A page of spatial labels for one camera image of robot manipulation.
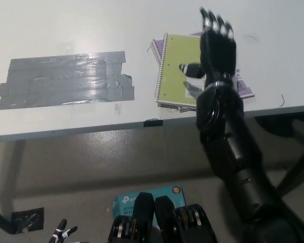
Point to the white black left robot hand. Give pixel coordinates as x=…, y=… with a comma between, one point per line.
x=59, y=234

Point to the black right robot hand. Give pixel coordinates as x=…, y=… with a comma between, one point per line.
x=219, y=53

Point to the green Mead spiral notebook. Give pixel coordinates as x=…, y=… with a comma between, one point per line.
x=180, y=50

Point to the purple spiral notebook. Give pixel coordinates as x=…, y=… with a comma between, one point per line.
x=244, y=88

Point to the black table leg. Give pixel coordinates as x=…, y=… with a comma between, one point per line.
x=1, y=219
x=299, y=167

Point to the black table clip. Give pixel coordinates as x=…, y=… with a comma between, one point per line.
x=153, y=123

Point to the clear tape scrap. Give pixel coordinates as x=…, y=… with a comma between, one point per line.
x=118, y=108

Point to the teal TP-Link box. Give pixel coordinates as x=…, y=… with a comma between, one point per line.
x=167, y=192

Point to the grey duct tape patch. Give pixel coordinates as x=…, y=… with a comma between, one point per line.
x=63, y=79

